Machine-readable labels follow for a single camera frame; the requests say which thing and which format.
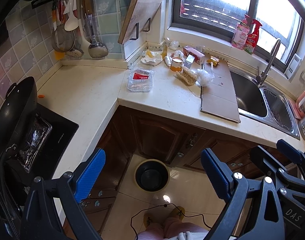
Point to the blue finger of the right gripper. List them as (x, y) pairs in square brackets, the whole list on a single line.
[(295, 155), (269, 165)]

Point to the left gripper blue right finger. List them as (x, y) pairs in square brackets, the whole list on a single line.
[(233, 190)]

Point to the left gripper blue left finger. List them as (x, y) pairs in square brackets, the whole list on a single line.
[(75, 186)]

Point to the clear plastic food tray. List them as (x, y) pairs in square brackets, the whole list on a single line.
[(140, 79)]

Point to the clear plastic bag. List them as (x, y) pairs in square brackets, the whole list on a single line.
[(204, 77)]

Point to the white small bottle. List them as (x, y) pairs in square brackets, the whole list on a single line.
[(168, 61)]

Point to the black round trash bin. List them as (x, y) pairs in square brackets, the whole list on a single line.
[(152, 175)]

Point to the steel kitchen faucet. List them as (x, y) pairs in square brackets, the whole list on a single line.
[(260, 78)]

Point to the stainless steel double sink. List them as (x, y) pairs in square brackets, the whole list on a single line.
[(263, 103)]

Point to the brown wooden cabinet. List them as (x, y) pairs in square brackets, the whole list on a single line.
[(116, 205)]

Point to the flat brown cardboard sheet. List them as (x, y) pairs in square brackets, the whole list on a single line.
[(219, 97)]

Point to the black wok pan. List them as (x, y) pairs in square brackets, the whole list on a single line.
[(17, 113)]

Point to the yellow snack wrapper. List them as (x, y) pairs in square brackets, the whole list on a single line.
[(213, 60)]

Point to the noodle cake in wrapper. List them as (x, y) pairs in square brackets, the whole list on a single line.
[(187, 76)]

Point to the red spray bottle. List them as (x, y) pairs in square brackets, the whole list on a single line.
[(252, 38)]

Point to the pink carton box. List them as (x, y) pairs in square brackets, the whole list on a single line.
[(199, 57)]

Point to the grey small box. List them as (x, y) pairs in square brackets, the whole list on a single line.
[(189, 61)]

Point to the pink refill pouch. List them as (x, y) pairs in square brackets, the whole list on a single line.
[(241, 33)]

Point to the orange cup with lid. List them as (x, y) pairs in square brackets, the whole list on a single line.
[(176, 64)]

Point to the steel ladle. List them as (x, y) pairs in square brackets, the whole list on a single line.
[(96, 49)]

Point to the mesh strainer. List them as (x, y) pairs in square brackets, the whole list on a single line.
[(62, 40)]

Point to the white crumpled paper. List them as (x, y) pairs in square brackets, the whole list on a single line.
[(151, 58)]

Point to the white rice spoon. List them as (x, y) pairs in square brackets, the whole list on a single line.
[(72, 21)]

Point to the wooden cutting board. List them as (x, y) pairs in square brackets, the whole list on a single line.
[(139, 18)]

